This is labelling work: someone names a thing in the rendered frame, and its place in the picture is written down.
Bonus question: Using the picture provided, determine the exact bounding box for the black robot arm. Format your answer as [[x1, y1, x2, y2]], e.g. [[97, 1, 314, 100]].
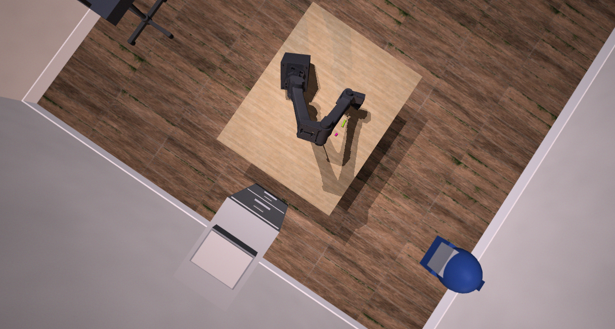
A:
[[284, 65, 366, 146]]

